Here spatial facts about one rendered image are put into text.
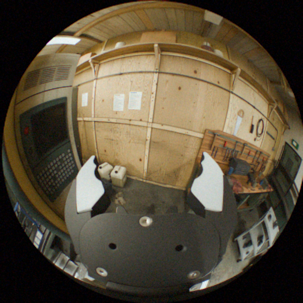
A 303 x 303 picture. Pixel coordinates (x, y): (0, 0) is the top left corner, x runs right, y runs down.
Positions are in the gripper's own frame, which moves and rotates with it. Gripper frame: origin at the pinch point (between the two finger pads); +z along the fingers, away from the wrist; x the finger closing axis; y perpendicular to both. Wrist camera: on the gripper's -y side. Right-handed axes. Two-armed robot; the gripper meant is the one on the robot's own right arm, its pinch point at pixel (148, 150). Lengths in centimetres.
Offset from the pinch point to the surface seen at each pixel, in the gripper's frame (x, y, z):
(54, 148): -67, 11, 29
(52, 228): -36.7, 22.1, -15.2
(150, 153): -3, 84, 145
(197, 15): 64, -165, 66
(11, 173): -33.0, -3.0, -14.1
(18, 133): -75, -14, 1
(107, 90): -75, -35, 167
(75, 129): -184, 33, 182
